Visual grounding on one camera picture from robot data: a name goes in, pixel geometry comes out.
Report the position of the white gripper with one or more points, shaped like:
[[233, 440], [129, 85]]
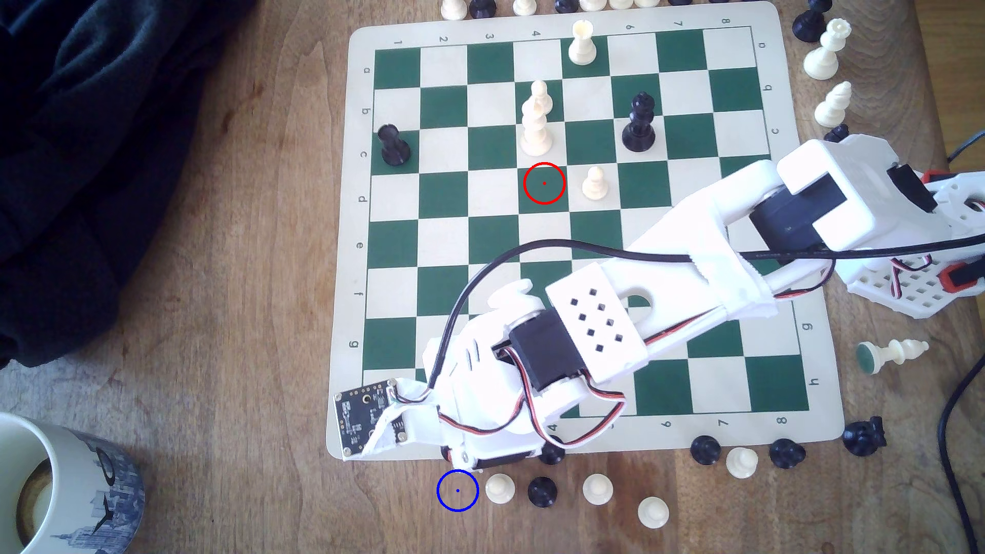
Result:
[[505, 458]]

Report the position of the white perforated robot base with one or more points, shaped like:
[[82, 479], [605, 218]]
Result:
[[908, 288]]

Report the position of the white piece with green felt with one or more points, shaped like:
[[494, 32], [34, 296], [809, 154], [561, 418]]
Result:
[[893, 354]]

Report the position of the black chess piece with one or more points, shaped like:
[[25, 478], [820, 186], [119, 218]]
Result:
[[836, 132], [812, 23]]

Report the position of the green and white chessboard mat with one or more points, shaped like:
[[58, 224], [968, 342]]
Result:
[[446, 200]]

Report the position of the black pawn on board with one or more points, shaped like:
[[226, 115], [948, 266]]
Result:
[[393, 146]]

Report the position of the black knight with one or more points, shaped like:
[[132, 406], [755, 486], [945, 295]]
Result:
[[863, 436]]

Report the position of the white mug with skyline print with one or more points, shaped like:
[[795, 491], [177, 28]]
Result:
[[85, 492]]

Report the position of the white rook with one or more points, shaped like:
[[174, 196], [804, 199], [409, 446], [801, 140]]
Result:
[[582, 44]]

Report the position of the dark blue cloth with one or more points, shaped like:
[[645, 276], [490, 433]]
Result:
[[77, 154]]

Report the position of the white queen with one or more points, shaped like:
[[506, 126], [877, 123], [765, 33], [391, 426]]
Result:
[[825, 54]]

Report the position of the camera circuit board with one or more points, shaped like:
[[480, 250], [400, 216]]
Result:
[[365, 412]]

